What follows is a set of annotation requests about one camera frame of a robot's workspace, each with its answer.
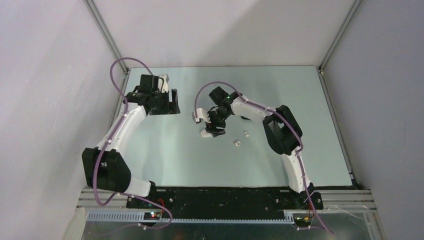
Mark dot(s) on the grey slotted cable duct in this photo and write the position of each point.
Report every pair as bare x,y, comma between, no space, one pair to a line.
146,217

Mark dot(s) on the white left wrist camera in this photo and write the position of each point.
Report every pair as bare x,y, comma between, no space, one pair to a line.
163,80

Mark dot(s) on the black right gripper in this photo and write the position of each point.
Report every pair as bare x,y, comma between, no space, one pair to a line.
211,127

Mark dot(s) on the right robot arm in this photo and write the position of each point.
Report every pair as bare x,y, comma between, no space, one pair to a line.
282,131

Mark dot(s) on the aluminium front frame rail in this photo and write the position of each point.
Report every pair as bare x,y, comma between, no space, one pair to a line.
338,200

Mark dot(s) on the white earbud charging case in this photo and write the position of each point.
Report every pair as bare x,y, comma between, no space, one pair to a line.
205,134

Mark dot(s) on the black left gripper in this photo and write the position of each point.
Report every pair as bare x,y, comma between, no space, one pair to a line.
171,107

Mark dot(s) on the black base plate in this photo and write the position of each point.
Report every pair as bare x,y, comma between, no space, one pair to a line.
233,202

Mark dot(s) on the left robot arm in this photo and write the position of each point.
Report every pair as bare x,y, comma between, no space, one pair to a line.
104,166

